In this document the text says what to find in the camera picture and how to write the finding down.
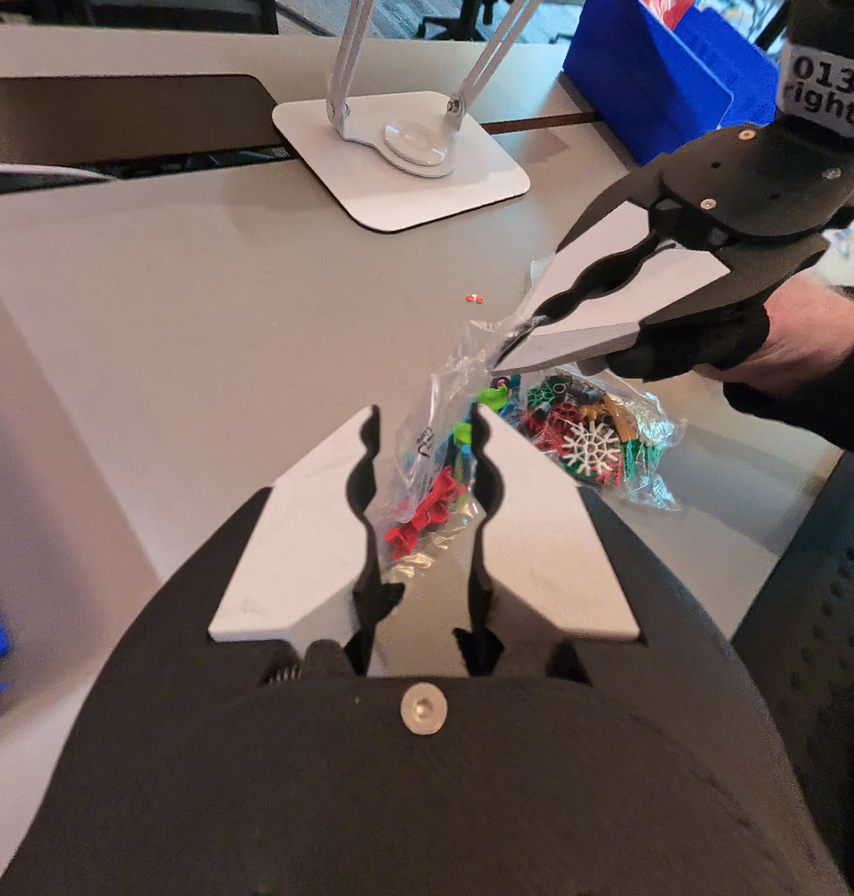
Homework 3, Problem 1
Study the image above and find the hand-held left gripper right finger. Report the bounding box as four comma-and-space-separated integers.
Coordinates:
454, 405, 643, 676

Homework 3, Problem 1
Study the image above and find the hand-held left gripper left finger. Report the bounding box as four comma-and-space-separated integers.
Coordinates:
208, 405, 406, 676

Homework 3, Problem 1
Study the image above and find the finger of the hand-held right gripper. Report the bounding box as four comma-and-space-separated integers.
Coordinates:
492, 244, 734, 375
517, 202, 662, 330

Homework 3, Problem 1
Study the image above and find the clear bag of snowflake connectors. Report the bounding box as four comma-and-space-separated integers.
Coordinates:
518, 367, 688, 512

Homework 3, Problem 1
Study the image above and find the clear bag of small parts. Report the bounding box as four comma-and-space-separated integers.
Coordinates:
364, 311, 540, 581

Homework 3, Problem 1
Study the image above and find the white stand with wooden board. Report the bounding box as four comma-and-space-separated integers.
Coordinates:
272, 0, 533, 233

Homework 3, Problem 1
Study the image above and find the person's right forearm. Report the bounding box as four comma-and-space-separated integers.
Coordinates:
723, 286, 854, 464

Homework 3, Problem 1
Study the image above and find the person's right hand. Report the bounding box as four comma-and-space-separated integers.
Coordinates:
699, 269, 854, 400

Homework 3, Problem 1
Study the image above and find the red printed packet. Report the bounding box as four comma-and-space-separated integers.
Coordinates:
640, 0, 699, 30

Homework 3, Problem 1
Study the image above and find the black perforated mat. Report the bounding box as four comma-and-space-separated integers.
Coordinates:
731, 451, 854, 896

